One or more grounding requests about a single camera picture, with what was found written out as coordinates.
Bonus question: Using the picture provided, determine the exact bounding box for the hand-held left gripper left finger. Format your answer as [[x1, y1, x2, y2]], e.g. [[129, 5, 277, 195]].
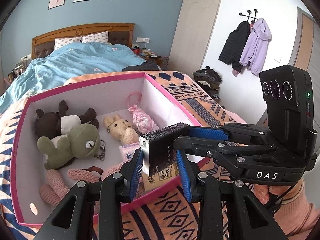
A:
[[32, 148, 144, 240]]

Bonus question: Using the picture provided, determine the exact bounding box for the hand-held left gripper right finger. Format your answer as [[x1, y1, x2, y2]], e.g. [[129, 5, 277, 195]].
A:
[[176, 150, 288, 240]]

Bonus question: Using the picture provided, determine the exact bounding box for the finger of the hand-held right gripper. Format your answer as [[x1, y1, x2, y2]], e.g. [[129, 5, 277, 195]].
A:
[[173, 135, 277, 167], [189, 123, 272, 145]]

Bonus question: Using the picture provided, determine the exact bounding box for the beige carton box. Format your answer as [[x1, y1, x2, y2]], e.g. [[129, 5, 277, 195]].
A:
[[141, 162, 182, 193]]

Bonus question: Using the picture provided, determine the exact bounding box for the pink white tissue pack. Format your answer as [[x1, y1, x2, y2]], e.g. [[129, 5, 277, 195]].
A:
[[119, 142, 141, 161]]

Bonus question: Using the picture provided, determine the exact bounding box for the black carton box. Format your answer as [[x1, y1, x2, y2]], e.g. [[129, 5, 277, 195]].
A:
[[139, 122, 190, 177]]

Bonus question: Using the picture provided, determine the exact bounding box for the beige bunny plush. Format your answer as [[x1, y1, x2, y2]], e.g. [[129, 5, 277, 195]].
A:
[[103, 114, 137, 144]]

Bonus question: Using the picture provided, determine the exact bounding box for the pink knitted bunny plush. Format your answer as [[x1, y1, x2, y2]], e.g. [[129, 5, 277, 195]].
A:
[[40, 161, 148, 205]]

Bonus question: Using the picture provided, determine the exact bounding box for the pink pouch with loop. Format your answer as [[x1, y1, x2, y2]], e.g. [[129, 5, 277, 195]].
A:
[[127, 92, 160, 135]]

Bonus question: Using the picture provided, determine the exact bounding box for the green frog plush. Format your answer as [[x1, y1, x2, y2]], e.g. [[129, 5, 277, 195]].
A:
[[37, 123, 107, 170]]

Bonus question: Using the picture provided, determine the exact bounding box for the pink cardboard box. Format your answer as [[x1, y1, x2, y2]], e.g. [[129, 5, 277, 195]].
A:
[[10, 71, 203, 228]]

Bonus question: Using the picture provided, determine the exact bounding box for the brown plush toy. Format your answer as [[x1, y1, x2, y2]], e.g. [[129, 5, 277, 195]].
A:
[[33, 100, 100, 140]]

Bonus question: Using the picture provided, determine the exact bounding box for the person's right hand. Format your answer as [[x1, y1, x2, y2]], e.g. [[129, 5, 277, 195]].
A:
[[252, 177, 305, 205]]

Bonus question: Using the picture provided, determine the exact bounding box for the pile of dark clothes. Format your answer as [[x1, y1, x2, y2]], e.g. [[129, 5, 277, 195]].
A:
[[192, 66, 222, 100]]

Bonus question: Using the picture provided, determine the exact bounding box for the beige door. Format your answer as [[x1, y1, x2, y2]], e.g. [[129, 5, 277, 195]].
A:
[[290, 6, 320, 73]]

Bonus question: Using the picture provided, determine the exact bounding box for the lilac jacket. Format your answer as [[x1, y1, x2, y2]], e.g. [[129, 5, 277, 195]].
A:
[[239, 18, 272, 76]]

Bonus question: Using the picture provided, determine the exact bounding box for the black jacket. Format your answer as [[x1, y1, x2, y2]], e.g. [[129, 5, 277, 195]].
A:
[[218, 21, 250, 77]]

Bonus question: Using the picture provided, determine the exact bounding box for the cluttered bedside table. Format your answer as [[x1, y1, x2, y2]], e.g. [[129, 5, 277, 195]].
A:
[[131, 44, 169, 67]]

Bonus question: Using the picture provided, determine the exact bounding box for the dark cloth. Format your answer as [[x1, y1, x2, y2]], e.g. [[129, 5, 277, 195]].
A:
[[122, 62, 160, 72]]

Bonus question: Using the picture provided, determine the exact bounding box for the beige wardrobe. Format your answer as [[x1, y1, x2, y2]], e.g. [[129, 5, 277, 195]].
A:
[[166, 0, 225, 72]]

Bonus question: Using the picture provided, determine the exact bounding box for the light blue duvet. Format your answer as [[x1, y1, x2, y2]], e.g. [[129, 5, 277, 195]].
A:
[[0, 42, 148, 114]]

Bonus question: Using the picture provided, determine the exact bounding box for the white spotted pillow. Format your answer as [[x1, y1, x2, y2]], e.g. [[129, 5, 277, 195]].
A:
[[82, 31, 109, 43], [54, 37, 83, 50]]

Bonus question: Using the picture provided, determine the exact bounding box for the bedside table with bottles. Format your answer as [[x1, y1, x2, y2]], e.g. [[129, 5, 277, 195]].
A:
[[7, 60, 27, 84]]

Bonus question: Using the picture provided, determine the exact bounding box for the wooden headboard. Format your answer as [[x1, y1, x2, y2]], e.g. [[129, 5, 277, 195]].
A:
[[32, 23, 135, 60]]

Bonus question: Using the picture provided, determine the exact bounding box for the black wall coat hook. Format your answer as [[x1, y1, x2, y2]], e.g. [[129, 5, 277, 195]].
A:
[[239, 9, 259, 23]]

